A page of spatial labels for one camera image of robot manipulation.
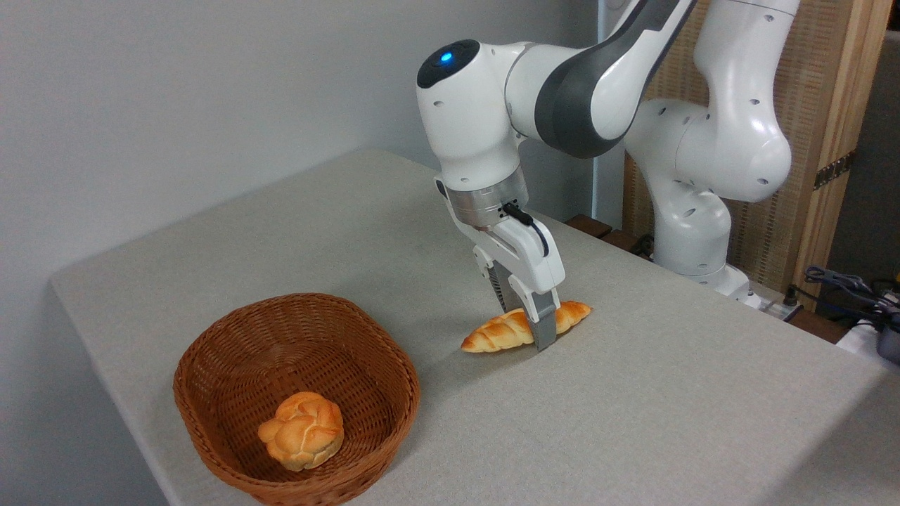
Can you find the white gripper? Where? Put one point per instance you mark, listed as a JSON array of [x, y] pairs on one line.
[[527, 260]]

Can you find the long braided bread loaf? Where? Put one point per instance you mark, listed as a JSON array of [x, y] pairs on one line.
[[496, 334]]

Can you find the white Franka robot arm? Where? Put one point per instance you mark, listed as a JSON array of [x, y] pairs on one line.
[[471, 119]]

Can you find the round knotted bread roll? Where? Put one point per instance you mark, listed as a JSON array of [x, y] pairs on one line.
[[302, 430]]

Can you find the brown wicker basket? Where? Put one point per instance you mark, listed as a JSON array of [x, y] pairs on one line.
[[232, 365]]

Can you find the grey tablecloth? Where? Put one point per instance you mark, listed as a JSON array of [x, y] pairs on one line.
[[633, 422]]

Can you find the metal screen hinge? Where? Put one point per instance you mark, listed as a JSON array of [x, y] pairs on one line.
[[835, 169]]

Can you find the white cloth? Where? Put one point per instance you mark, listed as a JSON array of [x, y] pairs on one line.
[[859, 339]]

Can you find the blue-grey box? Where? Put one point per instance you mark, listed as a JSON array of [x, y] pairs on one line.
[[889, 341]]

